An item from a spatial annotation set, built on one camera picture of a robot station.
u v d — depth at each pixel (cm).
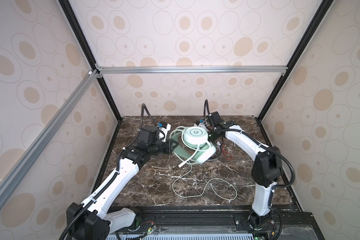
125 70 90
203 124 81
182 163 53
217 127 67
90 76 84
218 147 101
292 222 76
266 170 50
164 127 66
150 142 57
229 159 97
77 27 73
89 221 37
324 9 69
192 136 57
